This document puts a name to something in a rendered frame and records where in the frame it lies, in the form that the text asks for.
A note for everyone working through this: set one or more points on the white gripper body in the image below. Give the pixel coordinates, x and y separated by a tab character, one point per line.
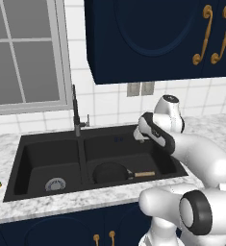
139	133

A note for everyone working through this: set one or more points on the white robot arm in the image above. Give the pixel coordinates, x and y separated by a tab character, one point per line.
201	157

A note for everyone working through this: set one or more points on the black double sink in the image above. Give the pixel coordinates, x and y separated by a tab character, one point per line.
60	153

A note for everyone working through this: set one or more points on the silver sink drain strainer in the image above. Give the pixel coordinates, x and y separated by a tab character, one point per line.
55	184

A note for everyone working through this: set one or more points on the black tap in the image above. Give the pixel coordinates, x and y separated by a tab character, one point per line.
76	118

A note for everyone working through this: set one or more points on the wide navy upper cupboard door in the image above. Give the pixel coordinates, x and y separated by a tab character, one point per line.
143	41

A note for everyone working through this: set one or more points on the navy lower cupboard door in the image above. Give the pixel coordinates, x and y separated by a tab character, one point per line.
47	232
127	224

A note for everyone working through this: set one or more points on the grey framed window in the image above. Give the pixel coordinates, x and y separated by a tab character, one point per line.
28	51

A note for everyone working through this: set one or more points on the grey wall socket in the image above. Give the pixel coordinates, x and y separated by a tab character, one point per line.
147	88
133	89

